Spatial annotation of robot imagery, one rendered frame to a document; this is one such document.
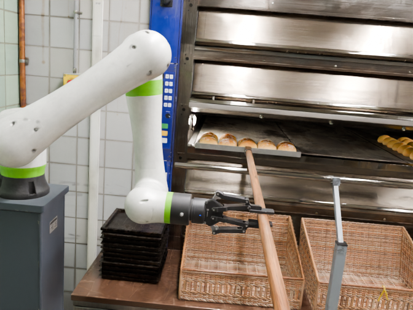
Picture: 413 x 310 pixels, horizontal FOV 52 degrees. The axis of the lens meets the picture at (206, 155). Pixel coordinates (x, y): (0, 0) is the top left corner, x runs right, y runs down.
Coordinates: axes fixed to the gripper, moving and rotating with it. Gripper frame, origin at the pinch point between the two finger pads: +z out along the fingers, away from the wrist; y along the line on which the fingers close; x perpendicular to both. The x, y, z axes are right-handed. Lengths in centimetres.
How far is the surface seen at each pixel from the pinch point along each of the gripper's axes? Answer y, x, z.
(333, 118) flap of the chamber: -22, -89, 39
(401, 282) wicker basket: 60, -89, 86
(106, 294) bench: 62, -51, -58
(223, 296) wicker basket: 58, -54, -6
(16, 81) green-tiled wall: -24, -100, -121
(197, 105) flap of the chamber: -22, -89, -27
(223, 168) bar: 3, -66, -11
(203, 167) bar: 3, -66, -20
